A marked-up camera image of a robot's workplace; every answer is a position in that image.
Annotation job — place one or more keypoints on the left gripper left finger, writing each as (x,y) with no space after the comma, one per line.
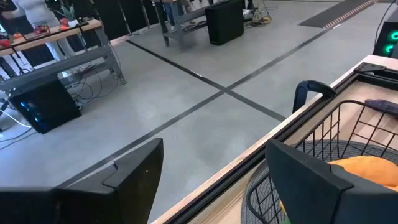
(93,202)

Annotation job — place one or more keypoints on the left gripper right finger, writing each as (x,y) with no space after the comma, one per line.
(311,193)

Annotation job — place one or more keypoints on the orange yellow mango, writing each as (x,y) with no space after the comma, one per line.
(370,169)

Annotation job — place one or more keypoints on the black computer blue light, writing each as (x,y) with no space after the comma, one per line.
(53,105)

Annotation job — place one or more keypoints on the grey workbench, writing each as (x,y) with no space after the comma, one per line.
(180,32)
(62,65)

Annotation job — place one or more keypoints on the computer with green fans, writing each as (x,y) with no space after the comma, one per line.
(384,40)

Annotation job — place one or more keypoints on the black floor mat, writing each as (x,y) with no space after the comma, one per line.
(335,12)

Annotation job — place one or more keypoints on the black box cabinet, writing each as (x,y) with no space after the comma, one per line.
(224,21)

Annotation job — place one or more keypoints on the person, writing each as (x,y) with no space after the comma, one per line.
(37,12)
(171,12)

